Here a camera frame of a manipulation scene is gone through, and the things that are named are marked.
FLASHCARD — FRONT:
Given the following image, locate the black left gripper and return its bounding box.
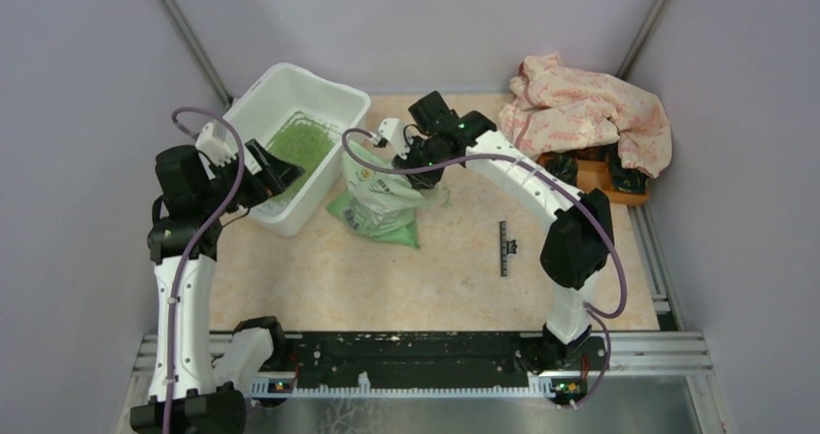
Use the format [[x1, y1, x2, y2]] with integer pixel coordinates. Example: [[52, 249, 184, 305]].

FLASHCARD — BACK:
[[199, 138, 304, 217]]

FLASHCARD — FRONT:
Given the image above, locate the white plastic litter box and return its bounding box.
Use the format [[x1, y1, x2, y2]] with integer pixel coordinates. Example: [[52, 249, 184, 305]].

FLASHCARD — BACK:
[[224, 63, 371, 237]]

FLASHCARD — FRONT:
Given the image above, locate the green cat litter bag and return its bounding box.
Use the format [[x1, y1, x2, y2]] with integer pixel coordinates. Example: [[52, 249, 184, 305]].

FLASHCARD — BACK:
[[326, 142, 449, 249]]

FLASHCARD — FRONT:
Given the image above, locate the black bag clip strip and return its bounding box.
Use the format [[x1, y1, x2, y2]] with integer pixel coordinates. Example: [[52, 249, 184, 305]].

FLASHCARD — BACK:
[[499, 220, 518, 277]]

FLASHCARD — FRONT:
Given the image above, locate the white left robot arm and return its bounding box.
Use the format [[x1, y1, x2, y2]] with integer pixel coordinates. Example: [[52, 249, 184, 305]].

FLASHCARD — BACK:
[[130, 139, 304, 433]]

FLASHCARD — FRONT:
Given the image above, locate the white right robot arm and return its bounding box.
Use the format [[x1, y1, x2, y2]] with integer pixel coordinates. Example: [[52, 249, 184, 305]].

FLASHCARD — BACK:
[[377, 92, 614, 368]]

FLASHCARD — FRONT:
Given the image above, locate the green litter in box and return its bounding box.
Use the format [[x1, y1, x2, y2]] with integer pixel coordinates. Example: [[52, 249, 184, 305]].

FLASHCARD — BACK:
[[259, 111, 340, 213]]

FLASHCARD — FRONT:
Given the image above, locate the pink patterned cloth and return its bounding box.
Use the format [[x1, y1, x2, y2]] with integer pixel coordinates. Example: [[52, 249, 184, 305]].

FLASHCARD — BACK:
[[498, 53, 672, 178]]

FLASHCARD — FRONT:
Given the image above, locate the dark patterned item left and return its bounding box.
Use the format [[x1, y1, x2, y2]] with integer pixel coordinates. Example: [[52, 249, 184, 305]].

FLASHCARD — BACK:
[[542, 154, 578, 186]]

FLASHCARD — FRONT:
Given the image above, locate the dark patterned item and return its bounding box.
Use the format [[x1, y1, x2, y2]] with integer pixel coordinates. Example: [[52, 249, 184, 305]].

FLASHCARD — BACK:
[[542, 154, 578, 186], [606, 148, 648, 194]]

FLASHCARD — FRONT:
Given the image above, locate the wooden tray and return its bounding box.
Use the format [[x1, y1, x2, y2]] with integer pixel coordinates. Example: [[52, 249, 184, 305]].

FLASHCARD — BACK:
[[537, 146, 649, 207]]

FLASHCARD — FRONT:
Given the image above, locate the dark patterned item right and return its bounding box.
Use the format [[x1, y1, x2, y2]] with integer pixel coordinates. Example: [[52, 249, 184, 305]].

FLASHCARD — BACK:
[[606, 148, 648, 194]]

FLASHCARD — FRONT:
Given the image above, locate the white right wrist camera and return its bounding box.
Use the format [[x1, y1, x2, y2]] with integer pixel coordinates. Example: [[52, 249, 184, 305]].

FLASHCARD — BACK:
[[374, 118, 407, 154]]

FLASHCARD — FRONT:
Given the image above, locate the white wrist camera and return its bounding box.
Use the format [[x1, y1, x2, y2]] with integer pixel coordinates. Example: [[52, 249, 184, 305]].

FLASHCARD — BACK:
[[374, 118, 407, 154], [195, 122, 235, 166]]

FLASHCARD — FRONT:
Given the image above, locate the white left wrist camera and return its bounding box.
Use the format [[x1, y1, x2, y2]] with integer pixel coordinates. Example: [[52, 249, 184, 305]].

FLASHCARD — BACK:
[[195, 122, 235, 166]]

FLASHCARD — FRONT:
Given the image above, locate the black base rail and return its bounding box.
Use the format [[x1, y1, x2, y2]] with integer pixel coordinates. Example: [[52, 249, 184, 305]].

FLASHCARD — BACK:
[[241, 332, 608, 402]]

